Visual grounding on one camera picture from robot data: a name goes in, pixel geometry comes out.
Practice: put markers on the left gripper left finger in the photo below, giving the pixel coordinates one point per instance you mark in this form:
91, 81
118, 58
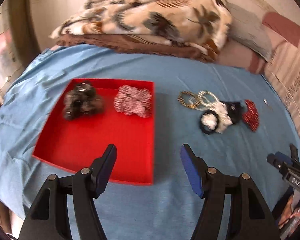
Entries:
48, 215

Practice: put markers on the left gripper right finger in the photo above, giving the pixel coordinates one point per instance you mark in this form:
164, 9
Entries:
250, 217

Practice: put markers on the dark red dotted scrunchie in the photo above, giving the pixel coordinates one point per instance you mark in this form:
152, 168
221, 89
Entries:
251, 116

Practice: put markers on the black hair claw clip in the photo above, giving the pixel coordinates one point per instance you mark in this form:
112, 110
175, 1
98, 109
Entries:
235, 111

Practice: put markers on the white spotted scrunchie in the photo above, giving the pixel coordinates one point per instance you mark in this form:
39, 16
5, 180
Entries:
215, 119

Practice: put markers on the grey brown sheer scrunchie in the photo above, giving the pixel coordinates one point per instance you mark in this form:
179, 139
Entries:
83, 99

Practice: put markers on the red white plaid scrunchie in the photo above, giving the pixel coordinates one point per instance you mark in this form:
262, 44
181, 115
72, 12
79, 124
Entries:
133, 101

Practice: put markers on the blue bed cloth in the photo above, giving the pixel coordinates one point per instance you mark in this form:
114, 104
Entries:
168, 209

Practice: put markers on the striped floral cushion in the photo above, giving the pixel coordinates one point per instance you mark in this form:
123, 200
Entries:
283, 73

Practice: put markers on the red tray box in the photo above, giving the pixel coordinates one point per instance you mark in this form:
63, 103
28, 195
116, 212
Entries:
71, 145

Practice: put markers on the grey pillow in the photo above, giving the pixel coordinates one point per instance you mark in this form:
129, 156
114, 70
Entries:
246, 28

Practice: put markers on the floral leaf blanket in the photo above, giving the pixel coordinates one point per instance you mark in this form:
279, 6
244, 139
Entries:
193, 29

